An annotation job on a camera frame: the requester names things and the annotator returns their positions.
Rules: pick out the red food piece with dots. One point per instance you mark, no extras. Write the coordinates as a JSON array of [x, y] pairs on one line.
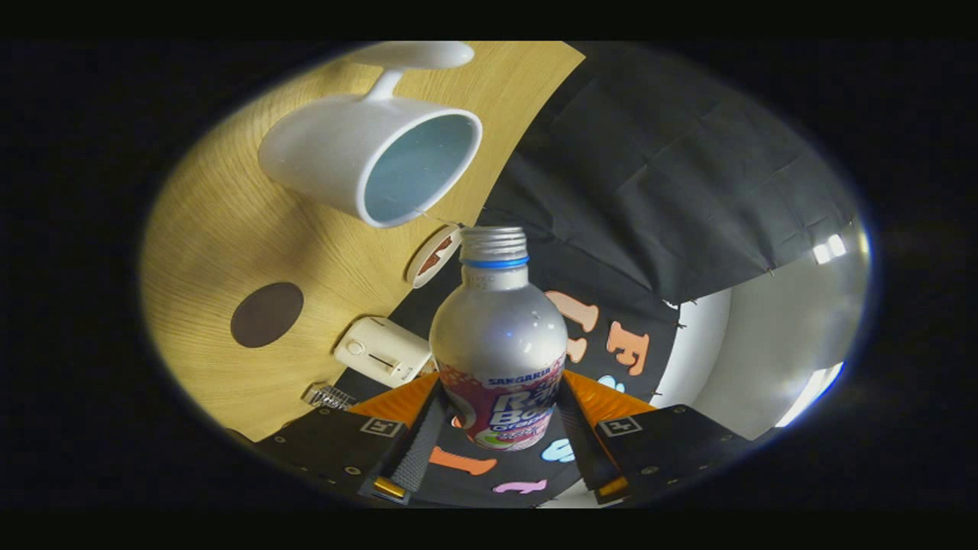
[[427, 264], [442, 244]]

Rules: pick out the white cup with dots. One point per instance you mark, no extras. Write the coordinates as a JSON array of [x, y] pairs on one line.
[[328, 153]]

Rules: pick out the black backdrop cloth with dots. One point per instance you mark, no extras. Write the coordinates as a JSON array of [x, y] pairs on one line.
[[672, 168]]

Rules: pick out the dark brown round coaster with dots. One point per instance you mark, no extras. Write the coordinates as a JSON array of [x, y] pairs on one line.
[[267, 315]]

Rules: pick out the white toaster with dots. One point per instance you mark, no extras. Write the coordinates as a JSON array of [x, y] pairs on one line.
[[382, 353]]

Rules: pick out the white round plate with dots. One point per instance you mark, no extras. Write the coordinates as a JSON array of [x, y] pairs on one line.
[[416, 276]]

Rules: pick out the wooden table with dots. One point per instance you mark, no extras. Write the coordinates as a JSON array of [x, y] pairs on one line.
[[214, 229]]

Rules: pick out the silver juice bottle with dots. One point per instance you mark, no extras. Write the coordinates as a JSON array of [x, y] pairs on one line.
[[497, 336]]

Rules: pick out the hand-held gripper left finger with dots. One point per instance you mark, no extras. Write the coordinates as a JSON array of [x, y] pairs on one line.
[[420, 454]]

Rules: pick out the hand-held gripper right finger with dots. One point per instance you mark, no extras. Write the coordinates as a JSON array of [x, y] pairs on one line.
[[584, 451]]

